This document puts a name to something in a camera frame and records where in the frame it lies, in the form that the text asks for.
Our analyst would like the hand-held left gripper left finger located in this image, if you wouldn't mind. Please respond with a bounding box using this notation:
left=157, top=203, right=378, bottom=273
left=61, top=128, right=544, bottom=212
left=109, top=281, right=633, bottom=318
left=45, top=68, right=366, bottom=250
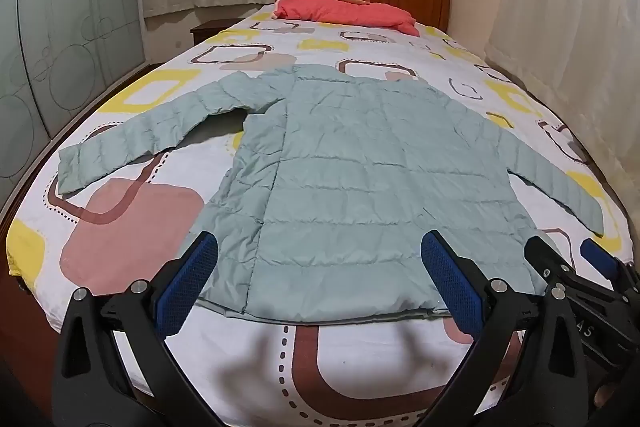
left=52, top=231, right=236, bottom=427

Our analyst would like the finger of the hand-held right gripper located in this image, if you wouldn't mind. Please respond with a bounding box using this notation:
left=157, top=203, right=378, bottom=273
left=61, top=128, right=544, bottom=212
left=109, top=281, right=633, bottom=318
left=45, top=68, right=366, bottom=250
left=524, top=236, right=577, bottom=290
left=579, top=239, right=640, bottom=303

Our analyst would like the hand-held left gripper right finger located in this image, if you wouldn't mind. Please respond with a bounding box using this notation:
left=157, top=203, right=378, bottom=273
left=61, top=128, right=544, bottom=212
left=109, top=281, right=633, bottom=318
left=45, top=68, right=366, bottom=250
left=420, top=229, right=603, bottom=427

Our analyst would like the light green puffer jacket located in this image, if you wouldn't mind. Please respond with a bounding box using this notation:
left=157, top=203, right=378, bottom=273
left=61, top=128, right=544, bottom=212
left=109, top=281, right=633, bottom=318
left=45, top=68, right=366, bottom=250
left=54, top=64, right=606, bottom=324

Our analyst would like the patterned white bed sheet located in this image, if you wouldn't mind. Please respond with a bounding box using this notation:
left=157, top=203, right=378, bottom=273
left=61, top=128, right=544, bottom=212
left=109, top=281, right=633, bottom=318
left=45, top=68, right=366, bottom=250
left=5, top=4, right=636, bottom=427

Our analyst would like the dark wooden nightstand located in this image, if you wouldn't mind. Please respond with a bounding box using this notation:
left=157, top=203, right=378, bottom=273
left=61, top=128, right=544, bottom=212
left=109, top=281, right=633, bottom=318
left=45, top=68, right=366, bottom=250
left=190, top=18, right=236, bottom=48

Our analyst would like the cream long curtain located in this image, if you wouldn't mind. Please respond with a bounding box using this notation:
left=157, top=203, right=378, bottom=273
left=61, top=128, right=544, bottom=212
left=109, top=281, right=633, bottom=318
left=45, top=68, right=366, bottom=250
left=485, top=0, right=640, bottom=218

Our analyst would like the frosted glass wardrobe door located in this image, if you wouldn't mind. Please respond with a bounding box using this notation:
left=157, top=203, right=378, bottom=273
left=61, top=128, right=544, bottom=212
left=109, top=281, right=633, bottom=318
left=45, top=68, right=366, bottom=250
left=0, top=0, right=149, bottom=200

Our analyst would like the red pillow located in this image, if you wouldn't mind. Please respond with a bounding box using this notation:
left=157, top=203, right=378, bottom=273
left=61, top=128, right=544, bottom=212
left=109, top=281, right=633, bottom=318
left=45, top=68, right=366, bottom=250
left=272, top=0, right=420, bottom=38

